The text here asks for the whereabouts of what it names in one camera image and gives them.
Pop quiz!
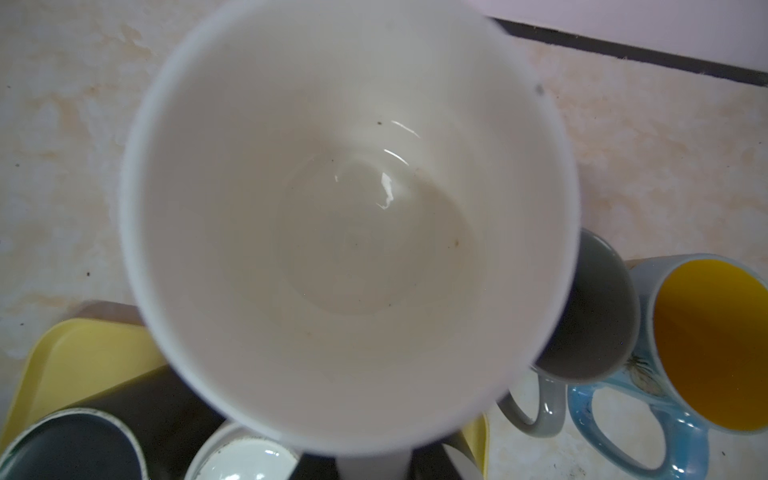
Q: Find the white ribbed mug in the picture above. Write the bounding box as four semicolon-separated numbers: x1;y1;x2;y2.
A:
119;1;580;479

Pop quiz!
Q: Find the black and white mug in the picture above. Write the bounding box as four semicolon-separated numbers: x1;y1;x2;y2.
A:
410;430;483;480

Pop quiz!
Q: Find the grey mug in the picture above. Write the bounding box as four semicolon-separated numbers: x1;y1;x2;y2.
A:
497;229;641;438

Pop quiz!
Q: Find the blue butterfly mug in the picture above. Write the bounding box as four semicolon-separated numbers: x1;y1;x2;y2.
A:
567;254;767;479

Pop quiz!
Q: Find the yellow plastic tray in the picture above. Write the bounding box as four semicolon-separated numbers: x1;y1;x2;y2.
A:
0;317;490;480

